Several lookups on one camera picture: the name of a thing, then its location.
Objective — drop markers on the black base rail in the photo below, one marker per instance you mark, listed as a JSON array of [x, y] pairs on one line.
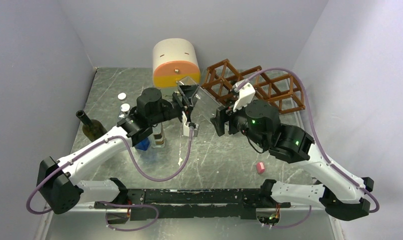
[[197, 203]]

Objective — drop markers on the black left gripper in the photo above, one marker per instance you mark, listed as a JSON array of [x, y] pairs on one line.
[[188, 91]]

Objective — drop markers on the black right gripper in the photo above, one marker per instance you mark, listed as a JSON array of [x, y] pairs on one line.
[[222, 115]]

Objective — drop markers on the dark green wine bottle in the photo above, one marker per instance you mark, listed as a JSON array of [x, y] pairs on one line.
[[92, 128]]

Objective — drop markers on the pink eraser block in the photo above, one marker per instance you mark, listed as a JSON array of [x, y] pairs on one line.
[[260, 168]]

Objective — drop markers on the white bottle cap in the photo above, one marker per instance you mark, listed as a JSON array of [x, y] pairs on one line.
[[122, 96]]

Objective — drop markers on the blue square glass bottle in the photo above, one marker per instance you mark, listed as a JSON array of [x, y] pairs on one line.
[[143, 145]]

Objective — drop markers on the dark labelled wine bottle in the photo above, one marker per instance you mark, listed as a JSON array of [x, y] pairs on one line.
[[230, 101]]

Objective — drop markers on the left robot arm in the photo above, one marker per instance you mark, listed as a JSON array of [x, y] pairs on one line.
[[61, 182]]

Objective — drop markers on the cream orange drawer cabinet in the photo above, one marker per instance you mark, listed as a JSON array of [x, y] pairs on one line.
[[172, 60]]

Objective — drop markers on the white round bottle stopper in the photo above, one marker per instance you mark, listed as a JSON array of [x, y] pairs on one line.
[[124, 110]]

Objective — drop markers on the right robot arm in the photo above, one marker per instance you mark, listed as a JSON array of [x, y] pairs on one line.
[[341, 194]]

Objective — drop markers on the clear labelled liquor bottle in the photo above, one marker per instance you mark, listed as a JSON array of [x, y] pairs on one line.
[[158, 136]]

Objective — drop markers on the clear glass bottle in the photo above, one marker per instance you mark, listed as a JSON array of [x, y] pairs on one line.
[[204, 104]]

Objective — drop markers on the brown wooden wine rack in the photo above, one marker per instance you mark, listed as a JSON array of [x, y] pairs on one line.
[[279, 89]]

